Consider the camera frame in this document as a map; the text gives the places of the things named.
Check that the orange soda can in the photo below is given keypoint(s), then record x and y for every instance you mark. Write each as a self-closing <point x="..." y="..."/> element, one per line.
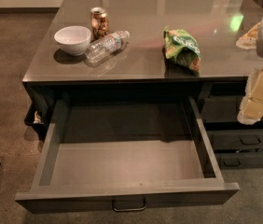
<point x="99" y="22"/>

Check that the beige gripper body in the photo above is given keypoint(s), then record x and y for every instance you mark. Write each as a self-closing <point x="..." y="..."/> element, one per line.
<point x="251" y="111"/>

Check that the green chip bag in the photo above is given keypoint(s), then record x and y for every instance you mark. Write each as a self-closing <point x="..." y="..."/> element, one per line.
<point x="182" y="48"/>

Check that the grey bottom right drawer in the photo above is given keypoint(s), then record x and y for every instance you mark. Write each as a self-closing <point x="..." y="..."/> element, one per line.
<point x="240" y="160"/>

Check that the white ceramic bowl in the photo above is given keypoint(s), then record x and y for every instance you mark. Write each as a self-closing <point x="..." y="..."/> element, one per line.
<point x="73" y="40"/>

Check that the clear plastic water bottle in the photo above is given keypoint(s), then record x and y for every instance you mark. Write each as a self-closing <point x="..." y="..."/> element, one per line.
<point x="103" y="47"/>

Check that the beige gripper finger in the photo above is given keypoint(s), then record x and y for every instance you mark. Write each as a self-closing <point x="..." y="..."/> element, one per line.
<point x="248" y="40"/>

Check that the dark grey top drawer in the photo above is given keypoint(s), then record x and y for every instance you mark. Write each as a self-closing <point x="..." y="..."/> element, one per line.
<point x="126" y="157"/>

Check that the dark grey drawer cabinet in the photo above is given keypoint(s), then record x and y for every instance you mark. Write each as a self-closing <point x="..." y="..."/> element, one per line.
<point x="141" y="71"/>

